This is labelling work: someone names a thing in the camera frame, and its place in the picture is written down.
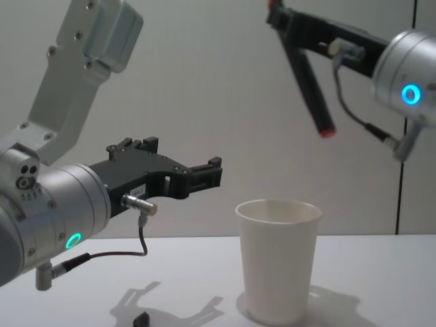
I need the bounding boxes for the white paper cup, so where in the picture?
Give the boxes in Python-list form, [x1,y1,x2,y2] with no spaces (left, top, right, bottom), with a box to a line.
[234,199,323,324]

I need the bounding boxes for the thin dark left gripper cable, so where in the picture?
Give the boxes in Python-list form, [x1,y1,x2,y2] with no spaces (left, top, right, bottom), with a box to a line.
[50,192,159,274]

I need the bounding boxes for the black marker with red end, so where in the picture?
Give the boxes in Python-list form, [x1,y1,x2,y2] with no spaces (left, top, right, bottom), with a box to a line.
[277,29,338,139]

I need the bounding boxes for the thin dark gripper cable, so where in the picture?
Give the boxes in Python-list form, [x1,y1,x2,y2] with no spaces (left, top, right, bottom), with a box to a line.
[328,37,401,148]
[50,192,159,274]

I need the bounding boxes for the small black cap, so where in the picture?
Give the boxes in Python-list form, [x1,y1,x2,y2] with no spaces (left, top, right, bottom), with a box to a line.
[132,311,151,327]

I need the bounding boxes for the thin dark right gripper cable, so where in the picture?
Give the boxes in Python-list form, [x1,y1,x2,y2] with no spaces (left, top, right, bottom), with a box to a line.
[328,37,401,148]

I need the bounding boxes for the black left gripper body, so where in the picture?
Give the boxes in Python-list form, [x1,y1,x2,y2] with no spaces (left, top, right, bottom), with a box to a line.
[87,148,192,219]

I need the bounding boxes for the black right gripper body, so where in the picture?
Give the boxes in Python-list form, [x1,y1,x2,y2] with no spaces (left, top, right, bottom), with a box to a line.
[287,10,390,78]

